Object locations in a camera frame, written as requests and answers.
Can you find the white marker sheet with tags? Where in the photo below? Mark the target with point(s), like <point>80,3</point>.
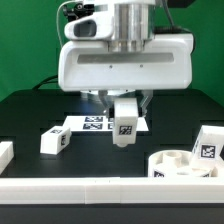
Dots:
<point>89,123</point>

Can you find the white front fence bar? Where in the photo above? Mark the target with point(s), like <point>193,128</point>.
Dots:
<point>111,190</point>

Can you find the white left fence piece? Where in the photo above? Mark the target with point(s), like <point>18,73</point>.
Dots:
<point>6,154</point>

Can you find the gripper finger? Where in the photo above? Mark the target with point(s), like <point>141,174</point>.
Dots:
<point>108,103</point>
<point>146,97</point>

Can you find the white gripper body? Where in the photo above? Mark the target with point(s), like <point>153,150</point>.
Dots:
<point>165,63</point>

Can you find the white round stool seat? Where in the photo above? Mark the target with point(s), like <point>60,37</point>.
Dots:
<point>180,163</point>

